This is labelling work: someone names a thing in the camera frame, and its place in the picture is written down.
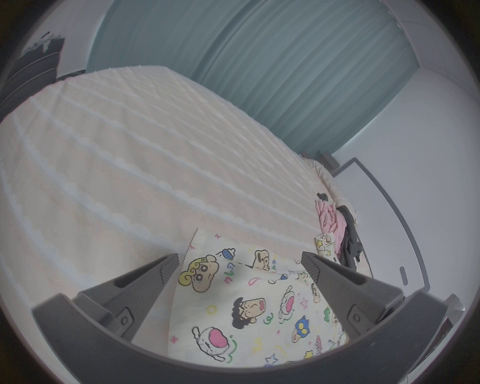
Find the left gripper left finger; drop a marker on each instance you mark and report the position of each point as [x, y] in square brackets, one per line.
[138, 288]

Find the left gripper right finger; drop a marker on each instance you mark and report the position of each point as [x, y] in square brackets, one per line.
[348, 288]

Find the white printed pyjama top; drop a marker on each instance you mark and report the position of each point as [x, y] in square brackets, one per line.
[240, 318]

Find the bed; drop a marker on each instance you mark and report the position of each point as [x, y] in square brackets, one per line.
[131, 150]

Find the black garment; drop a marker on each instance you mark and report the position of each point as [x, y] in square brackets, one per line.
[350, 240]

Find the pink garment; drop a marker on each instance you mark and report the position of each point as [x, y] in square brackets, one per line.
[328, 217]

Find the cream pillow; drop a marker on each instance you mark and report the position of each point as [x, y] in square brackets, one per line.
[326, 180]

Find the blue-green curtain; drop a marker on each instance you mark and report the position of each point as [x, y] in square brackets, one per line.
[262, 67]

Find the dark grey sofa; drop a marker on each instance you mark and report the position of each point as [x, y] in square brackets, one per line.
[33, 71]

